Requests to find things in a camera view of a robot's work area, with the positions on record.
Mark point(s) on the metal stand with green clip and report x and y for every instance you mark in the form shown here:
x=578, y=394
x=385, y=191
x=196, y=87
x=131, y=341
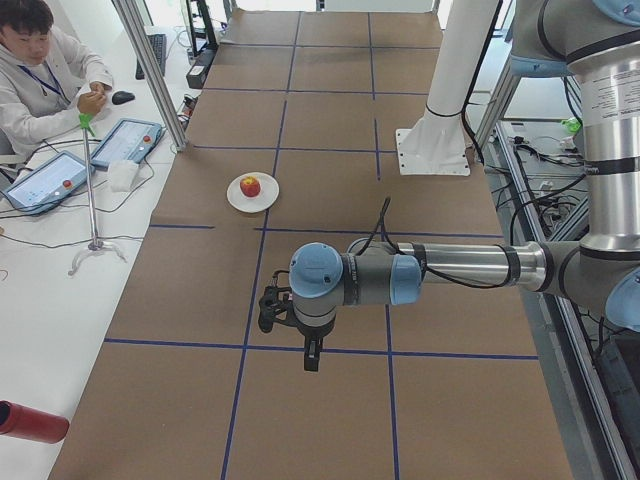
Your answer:
x=96, y=245

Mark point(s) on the blue tablet pendant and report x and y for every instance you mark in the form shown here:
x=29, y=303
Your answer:
x=48, y=185
x=129, y=139

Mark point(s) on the white round plate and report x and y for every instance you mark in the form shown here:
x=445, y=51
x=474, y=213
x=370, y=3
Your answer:
x=269, y=194

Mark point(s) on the seated person in white hoodie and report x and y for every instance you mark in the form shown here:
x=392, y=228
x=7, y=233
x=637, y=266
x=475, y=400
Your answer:
x=48, y=78

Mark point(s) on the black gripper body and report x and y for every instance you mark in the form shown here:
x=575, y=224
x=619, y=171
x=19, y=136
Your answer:
x=309, y=335

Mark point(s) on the blue tablet pendant far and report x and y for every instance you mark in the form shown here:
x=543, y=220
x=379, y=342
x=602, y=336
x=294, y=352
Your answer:
x=129, y=139

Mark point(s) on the black box on table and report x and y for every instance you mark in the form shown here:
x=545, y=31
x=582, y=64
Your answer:
x=197, y=74

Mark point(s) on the white crumpled tissue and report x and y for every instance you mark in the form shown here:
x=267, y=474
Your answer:
x=121, y=175

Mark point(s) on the red yellow apple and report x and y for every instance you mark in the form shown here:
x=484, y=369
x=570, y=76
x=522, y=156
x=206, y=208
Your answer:
x=250, y=186

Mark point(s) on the black computer mouse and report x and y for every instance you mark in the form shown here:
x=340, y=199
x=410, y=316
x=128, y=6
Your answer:
x=121, y=97

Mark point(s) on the blue tablet pendant near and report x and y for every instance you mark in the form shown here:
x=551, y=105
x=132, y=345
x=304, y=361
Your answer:
x=48, y=185

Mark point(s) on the red cylinder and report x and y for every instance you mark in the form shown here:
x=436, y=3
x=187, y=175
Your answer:
x=26, y=423

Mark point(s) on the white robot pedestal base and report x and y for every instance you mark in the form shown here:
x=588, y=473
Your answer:
x=436, y=144

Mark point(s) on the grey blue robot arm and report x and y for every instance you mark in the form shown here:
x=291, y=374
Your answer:
x=597, y=43

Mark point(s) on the aluminium frame post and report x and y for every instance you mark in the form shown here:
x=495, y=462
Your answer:
x=131, y=19

